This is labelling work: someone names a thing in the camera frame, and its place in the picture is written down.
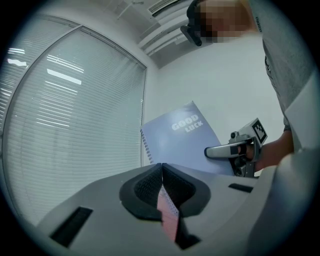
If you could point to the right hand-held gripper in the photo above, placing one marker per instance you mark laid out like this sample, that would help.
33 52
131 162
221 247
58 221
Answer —
257 130

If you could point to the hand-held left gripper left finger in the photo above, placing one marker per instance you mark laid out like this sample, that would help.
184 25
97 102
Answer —
105 200

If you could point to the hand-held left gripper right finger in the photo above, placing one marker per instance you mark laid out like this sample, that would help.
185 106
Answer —
220 200

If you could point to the blue spiral notebook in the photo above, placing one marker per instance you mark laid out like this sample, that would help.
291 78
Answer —
175 147

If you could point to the person's right forearm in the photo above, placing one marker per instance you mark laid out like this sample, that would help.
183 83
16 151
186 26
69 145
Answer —
275 150

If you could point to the person's right hand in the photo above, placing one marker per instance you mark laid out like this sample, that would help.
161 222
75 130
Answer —
249 153

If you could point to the white window blinds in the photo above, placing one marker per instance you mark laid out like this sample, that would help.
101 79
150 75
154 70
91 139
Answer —
75 120

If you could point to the person's grey t-shirt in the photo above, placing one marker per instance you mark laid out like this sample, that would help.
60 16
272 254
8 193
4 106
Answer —
282 55

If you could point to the white ceiling light fixture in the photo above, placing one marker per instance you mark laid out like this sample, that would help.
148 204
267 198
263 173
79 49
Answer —
162 40

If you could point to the person's face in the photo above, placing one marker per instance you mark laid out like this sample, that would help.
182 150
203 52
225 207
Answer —
225 17

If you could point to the ceiling air vent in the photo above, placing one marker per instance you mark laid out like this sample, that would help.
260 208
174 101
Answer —
162 7

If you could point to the black head-worn camera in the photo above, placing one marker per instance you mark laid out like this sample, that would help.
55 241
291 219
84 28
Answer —
191 30

